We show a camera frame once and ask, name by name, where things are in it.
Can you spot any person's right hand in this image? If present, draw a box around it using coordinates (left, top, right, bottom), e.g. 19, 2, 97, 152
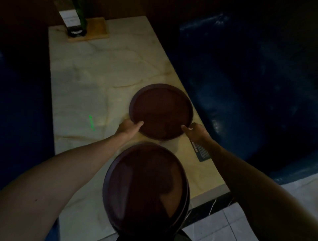
181, 123, 212, 146

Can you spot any person's left hand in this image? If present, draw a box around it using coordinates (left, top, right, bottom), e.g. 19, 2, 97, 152
115, 119, 144, 142

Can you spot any dark brown round plate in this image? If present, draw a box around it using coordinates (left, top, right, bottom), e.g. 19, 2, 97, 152
129, 83, 194, 141

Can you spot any person's right forearm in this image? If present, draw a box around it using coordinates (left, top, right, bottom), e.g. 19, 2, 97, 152
202, 138, 318, 241

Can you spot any person's left forearm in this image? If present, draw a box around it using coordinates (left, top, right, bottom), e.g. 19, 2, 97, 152
0, 134, 130, 241

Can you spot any dark sticker label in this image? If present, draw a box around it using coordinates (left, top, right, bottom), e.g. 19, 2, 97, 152
190, 140, 211, 163

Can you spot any stack of dark brown plates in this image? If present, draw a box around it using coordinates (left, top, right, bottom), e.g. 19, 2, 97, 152
102, 142, 191, 238

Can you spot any blue upholstered bench seat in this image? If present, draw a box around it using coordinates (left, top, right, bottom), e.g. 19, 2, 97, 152
178, 10, 318, 185
0, 50, 55, 192

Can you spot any wooden tray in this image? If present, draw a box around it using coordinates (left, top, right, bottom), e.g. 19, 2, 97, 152
66, 17, 110, 42

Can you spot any green glass bottle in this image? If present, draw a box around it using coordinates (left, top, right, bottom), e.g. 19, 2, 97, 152
72, 0, 88, 35

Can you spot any white paper card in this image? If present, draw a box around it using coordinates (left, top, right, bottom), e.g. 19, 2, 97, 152
59, 9, 80, 28

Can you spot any white cable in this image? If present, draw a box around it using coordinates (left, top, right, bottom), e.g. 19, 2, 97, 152
208, 197, 217, 216

